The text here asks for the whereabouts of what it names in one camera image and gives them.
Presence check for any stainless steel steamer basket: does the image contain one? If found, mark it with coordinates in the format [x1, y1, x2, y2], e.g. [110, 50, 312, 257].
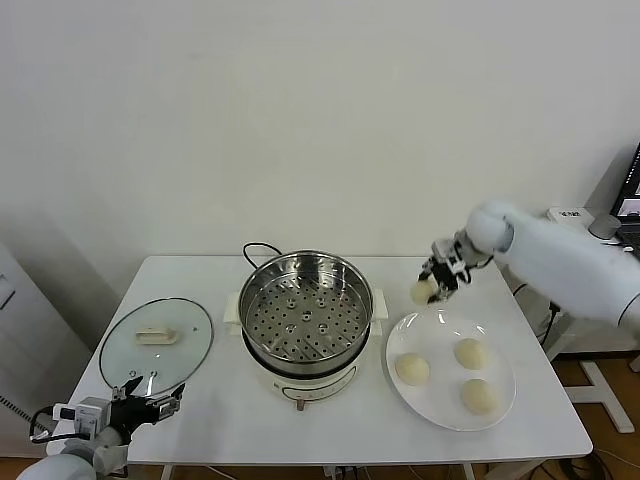
[238, 252, 375, 374]

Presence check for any grey round speaker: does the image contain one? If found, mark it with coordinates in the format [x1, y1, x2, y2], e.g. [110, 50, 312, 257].
[589, 215, 623, 244]

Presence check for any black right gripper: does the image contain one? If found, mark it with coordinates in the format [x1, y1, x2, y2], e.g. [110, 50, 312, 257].
[418, 258, 472, 307]

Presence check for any white side desk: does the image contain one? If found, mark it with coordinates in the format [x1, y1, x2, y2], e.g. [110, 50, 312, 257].
[545, 205, 640, 434]

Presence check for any dark open laptop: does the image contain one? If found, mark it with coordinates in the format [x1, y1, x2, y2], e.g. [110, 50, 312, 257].
[610, 142, 640, 261]

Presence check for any glass lid with cream handle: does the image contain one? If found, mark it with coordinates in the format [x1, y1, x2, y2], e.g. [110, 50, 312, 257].
[98, 297, 215, 396]

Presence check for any white electric cooker base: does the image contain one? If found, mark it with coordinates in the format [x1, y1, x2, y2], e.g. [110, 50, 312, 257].
[223, 288, 390, 412]

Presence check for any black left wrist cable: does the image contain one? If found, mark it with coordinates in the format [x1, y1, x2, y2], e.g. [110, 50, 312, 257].
[29, 406, 57, 445]

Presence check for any white round plate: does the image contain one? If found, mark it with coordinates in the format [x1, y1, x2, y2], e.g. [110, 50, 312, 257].
[384, 309, 517, 432]

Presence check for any black cable with adapter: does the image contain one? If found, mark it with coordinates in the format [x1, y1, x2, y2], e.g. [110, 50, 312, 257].
[512, 282, 564, 347]

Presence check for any black cooker power cord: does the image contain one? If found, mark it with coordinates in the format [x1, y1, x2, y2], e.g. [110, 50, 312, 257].
[242, 242, 284, 274]

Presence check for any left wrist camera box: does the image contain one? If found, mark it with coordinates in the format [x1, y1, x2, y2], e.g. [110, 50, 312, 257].
[52, 397, 112, 439]

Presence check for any white steamed baozi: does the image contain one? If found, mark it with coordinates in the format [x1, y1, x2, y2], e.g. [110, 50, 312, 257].
[394, 352, 432, 387]
[408, 278, 441, 307]
[459, 378, 502, 417]
[453, 338, 492, 372]

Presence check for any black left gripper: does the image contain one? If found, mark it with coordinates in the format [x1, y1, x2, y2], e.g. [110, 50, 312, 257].
[107, 377, 186, 437]

